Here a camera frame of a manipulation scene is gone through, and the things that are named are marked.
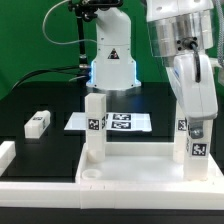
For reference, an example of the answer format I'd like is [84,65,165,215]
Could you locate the black camera stand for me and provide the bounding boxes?
[68,0,123,64]

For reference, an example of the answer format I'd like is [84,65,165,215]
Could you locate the black cable bundle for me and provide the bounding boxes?
[12,65,93,90]

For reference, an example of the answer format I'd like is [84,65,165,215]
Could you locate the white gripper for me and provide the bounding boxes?
[166,53,218,139]

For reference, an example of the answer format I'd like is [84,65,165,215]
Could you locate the black marker plate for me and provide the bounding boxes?
[65,112,152,132]

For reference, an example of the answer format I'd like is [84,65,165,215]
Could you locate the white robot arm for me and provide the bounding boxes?
[90,0,222,140]

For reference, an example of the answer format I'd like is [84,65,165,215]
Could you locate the white desk top tray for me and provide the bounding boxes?
[75,141,224,184]

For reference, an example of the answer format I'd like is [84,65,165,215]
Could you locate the grey cable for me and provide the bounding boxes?
[42,0,98,46]

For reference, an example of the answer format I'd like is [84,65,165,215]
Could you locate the white U-shaped fence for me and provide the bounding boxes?
[0,140,224,211]

